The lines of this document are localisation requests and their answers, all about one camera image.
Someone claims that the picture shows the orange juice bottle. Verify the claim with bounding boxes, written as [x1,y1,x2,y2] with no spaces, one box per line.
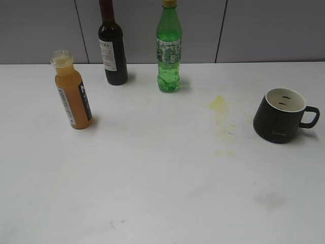
[50,50,92,130]

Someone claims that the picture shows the black mug white interior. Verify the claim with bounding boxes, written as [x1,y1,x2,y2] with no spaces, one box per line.
[253,87,320,144]

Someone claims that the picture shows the green soda bottle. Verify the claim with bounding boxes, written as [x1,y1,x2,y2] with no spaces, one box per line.
[156,1,182,93]

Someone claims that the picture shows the dark red wine bottle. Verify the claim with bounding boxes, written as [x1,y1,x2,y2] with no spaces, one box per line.
[98,1,128,85]

